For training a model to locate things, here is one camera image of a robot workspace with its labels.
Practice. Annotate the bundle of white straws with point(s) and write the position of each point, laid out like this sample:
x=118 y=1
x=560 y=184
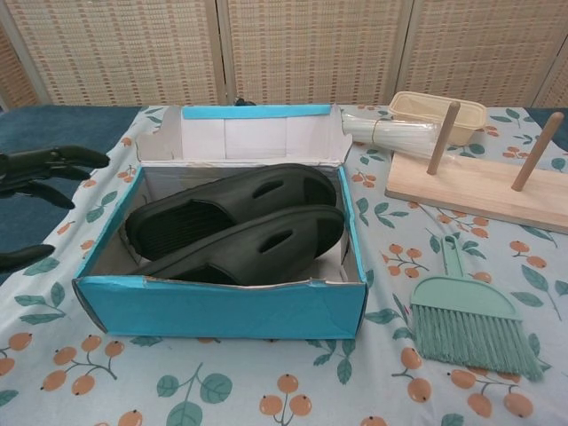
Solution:
x=399 y=133

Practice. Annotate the black slipper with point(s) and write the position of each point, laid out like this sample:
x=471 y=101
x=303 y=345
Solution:
x=248 y=239
x=284 y=177

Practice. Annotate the bamboo folding screen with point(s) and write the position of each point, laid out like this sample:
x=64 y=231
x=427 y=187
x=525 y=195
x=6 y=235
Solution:
x=310 y=44

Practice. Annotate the wooden peg board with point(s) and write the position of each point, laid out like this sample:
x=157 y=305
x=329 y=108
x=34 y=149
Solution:
x=466 y=186

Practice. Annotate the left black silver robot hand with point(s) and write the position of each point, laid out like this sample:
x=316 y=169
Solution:
x=53 y=156

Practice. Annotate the floral leaf print tablecloth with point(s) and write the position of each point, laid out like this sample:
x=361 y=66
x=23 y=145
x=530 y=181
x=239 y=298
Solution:
x=266 y=377

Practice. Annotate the blue and white shoe box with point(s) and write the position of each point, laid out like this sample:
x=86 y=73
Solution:
x=222 y=310

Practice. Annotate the green hand brush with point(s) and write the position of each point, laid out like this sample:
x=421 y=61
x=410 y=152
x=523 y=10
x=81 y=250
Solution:
x=461 y=297

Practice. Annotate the beige plastic container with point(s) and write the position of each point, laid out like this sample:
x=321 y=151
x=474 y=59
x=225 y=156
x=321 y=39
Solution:
x=466 y=124

